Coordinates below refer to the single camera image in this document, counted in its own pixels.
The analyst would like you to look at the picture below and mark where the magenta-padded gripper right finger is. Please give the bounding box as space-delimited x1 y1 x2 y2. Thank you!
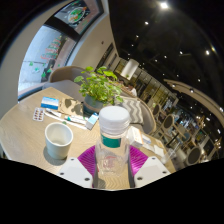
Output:
128 145 172 189

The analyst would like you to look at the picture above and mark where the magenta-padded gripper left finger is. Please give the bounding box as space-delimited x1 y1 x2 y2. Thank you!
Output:
57 145 99 189

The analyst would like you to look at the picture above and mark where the clear plastic bottle white cap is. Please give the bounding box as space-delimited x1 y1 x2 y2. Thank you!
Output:
94 105 132 178

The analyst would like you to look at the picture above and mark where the white paper sheet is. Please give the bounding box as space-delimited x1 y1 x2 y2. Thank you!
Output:
151 143 166 158

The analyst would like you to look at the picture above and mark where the clear drinking glass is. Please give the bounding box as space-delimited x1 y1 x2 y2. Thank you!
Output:
161 148 176 164

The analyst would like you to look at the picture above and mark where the white ceramic cup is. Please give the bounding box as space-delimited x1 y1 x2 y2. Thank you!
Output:
44 122 74 160

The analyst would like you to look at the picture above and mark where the grey curved sofa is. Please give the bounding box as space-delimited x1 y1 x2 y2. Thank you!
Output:
41 79 158 136

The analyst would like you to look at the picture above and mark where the white teal tube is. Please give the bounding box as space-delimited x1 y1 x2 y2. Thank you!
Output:
63 114 88 126

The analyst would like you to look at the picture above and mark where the group of round-backed chairs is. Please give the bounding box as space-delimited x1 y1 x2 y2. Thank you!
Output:
151 99 224 168

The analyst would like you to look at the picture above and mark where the grey white chevron cushion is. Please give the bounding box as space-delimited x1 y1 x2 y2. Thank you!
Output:
119 98 145 126

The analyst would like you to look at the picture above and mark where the blister pack of pills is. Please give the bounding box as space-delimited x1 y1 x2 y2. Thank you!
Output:
32 107 46 122

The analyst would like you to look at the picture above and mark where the small blue white box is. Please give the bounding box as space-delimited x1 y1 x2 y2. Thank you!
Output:
40 96 60 110

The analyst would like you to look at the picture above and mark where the green potted plant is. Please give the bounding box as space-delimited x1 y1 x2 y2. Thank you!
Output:
73 65 125 116

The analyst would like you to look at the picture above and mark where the beige armchair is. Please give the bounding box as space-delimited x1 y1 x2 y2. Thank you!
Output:
49 65 88 84

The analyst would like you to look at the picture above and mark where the window poster with round print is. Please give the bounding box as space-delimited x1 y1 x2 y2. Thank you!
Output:
54 0 103 34

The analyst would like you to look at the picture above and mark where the group of ceiling lights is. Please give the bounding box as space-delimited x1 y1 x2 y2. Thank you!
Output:
126 1 224 114

